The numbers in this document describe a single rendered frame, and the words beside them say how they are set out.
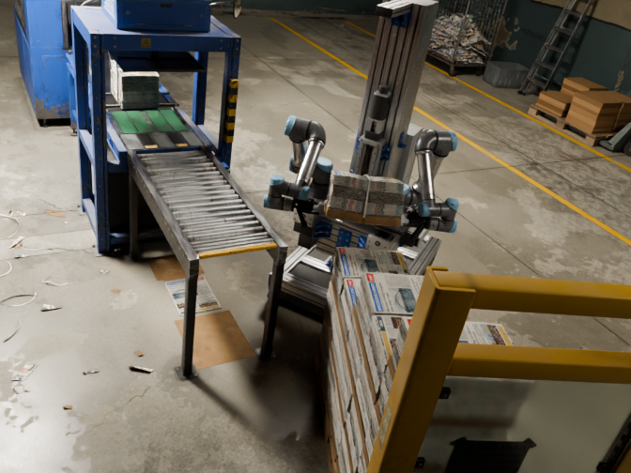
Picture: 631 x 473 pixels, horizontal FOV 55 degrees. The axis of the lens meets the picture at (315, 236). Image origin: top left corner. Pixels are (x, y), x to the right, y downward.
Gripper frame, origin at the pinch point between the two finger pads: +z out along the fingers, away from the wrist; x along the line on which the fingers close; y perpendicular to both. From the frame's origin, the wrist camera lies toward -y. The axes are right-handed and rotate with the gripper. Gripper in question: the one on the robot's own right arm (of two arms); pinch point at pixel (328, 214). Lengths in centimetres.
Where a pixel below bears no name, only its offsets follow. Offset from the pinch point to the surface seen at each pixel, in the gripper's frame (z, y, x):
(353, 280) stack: 15.9, -27.5, -30.3
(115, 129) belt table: -149, 24, 111
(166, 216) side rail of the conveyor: -88, -15, 9
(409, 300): 35, -21, -80
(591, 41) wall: 391, 233, 604
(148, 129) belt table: -128, 27, 118
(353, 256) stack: 16.5, -19.6, -9.8
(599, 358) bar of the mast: 58, -1, -190
